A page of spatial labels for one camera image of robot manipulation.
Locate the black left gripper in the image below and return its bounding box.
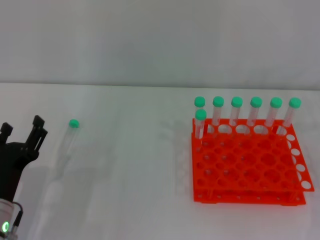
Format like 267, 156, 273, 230
0, 114, 49, 202

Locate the clear green-capped test tube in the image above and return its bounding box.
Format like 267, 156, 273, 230
55, 118, 80, 176
247, 96, 263, 127
212, 95, 225, 126
195, 109, 208, 140
264, 96, 283, 128
229, 96, 244, 127
194, 96, 206, 112
277, 97, 302, 136

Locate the orange test tube rack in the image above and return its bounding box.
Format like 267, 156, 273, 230
191, 117, 315, 207

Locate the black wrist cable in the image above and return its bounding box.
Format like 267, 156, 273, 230
12, 201, 25, 229

